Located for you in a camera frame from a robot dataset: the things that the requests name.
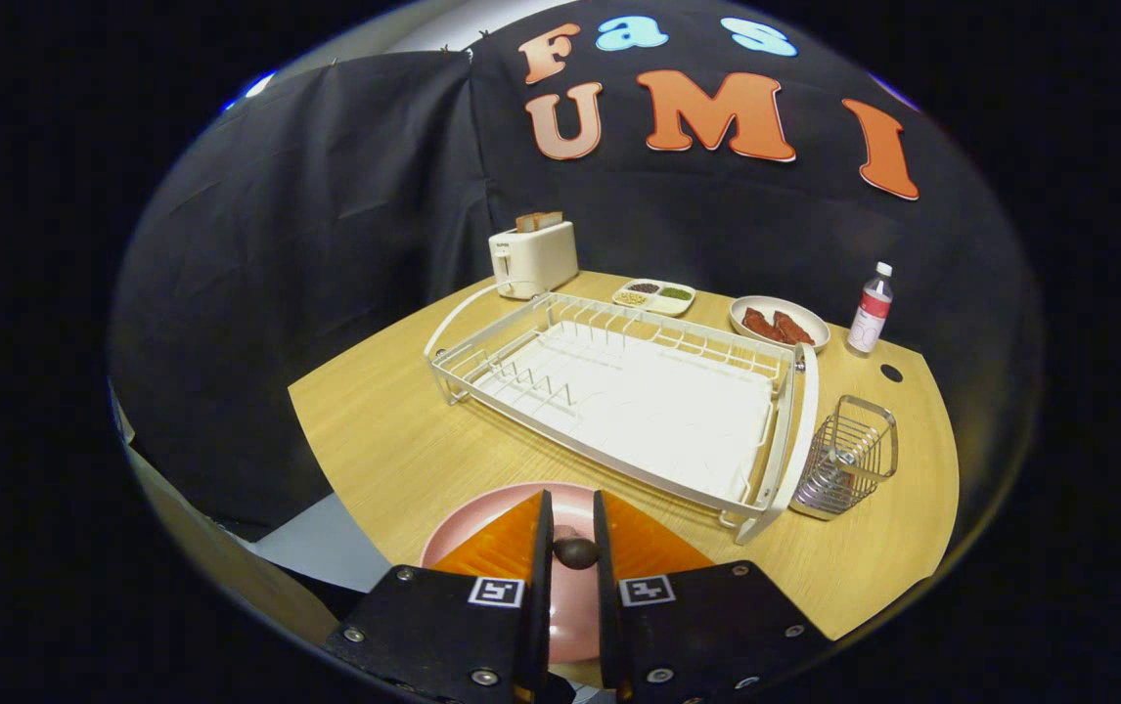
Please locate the white divided tray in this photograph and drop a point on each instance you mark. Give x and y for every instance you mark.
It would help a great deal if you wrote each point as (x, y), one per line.
(668, 307)

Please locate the brown meat piece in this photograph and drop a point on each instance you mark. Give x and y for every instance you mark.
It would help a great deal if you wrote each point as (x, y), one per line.
(795, 330)
(761, 325)

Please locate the narrow ceiling light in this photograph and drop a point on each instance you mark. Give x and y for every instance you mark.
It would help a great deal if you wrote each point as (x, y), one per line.
(249, 88)

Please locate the black desk grommet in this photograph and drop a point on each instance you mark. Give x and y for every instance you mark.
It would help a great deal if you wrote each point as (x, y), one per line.
(891, 373)

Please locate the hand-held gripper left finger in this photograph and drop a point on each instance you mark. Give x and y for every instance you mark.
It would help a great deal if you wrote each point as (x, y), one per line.
(541, 626)

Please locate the pink plate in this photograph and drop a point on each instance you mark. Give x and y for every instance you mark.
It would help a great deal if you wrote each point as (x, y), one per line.
(482, 506)

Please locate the pile of dark beans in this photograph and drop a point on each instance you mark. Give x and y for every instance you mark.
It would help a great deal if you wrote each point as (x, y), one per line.
(644, 287)

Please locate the toast slice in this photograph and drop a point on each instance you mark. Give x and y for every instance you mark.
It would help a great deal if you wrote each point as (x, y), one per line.
(527, 224)
(552, 219)

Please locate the white toaster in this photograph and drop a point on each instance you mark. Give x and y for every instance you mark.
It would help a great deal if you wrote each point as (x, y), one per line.
(536, 259)

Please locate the pile of green beans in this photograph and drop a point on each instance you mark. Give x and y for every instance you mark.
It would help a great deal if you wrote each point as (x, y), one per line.
(676, 292)

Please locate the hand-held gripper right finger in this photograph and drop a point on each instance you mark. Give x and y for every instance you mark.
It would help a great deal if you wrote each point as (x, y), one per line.
(607, 626)

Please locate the white plate with meat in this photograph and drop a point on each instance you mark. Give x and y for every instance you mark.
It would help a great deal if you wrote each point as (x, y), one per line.
(795, 303)

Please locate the pile of yellow beans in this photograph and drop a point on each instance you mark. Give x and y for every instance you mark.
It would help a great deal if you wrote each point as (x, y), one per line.
(631, 297)

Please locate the clear bottle with red label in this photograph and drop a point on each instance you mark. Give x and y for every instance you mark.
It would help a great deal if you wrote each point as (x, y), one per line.
(869, 318)

